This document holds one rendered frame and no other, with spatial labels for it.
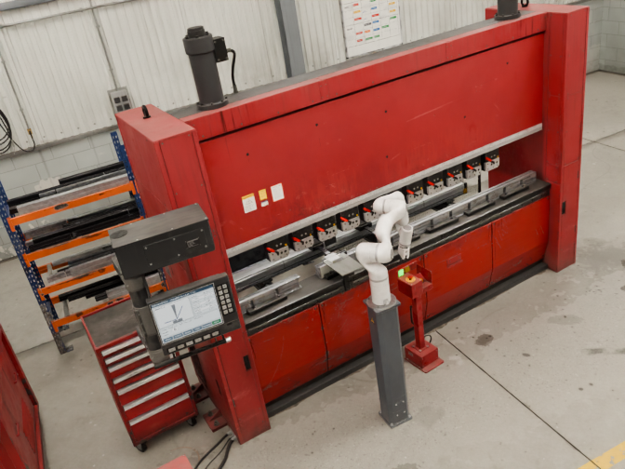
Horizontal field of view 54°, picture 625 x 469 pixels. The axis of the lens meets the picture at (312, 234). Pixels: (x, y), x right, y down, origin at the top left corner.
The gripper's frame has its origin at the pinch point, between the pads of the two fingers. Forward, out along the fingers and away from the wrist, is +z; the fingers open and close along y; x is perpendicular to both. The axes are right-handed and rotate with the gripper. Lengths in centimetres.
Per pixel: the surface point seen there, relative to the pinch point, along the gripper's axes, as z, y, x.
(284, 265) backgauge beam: 13, 32, 81
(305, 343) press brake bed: 47, -18, 79
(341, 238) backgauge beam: 8, 45, 30
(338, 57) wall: 57, 468, -121
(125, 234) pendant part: -98, -38, 186
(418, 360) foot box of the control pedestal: 75, -37, -8
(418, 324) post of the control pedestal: 48, -23, -10
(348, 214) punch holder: -31, 26, 35
